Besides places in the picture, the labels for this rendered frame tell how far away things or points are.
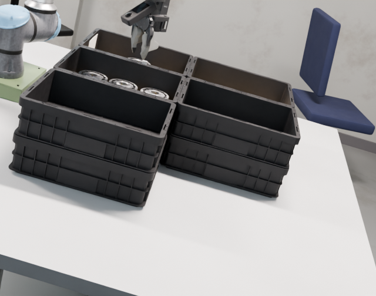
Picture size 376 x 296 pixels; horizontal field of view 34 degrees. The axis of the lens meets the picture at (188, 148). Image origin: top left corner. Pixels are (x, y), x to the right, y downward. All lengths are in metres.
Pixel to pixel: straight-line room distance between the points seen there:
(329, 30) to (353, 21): 0.93
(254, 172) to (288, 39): 2.83
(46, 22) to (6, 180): 0.78
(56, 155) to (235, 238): 0.54
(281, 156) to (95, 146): 0.61
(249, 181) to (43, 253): 0.79
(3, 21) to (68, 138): 0.68
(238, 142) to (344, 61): 2.94
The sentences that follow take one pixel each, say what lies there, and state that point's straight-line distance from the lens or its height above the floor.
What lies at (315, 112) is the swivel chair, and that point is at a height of 0.49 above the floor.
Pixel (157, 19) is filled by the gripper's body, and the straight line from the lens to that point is 2.06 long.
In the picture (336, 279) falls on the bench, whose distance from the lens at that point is 1.77.
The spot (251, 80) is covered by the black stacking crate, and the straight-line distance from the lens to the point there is 2.50.
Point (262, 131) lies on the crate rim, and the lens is 1.94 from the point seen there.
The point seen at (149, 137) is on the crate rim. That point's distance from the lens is 1.65.
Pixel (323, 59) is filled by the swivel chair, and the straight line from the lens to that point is 3.89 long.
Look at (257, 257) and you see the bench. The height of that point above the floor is 0.70.
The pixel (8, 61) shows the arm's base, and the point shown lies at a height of 0.81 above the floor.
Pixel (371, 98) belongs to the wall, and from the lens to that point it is 4.94.
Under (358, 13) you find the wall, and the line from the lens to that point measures 4.77.
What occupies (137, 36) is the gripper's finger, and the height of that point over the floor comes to 1.04.
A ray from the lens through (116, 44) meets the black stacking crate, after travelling 2.52.
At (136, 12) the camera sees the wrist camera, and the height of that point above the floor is 1.13.
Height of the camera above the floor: 1.57
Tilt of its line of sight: 23 degrees down
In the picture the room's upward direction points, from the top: 16 degrees clockwise
